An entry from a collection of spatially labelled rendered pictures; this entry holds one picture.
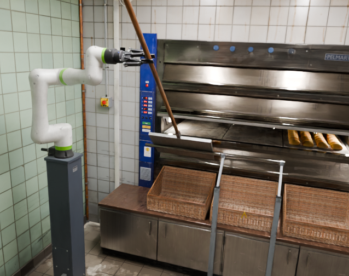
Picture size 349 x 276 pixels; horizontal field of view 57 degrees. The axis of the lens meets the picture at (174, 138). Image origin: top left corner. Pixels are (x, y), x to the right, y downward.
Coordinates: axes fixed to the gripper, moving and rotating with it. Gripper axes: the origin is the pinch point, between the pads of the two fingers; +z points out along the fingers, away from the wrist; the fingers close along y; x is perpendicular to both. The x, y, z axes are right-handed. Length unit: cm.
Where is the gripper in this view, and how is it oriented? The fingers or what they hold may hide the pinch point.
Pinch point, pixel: (148, 58)
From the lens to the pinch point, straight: 192.8
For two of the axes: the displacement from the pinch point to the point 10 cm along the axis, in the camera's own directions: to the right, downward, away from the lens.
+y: -2.2, 8.8, -4.1
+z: 9.6, 1.2, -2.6
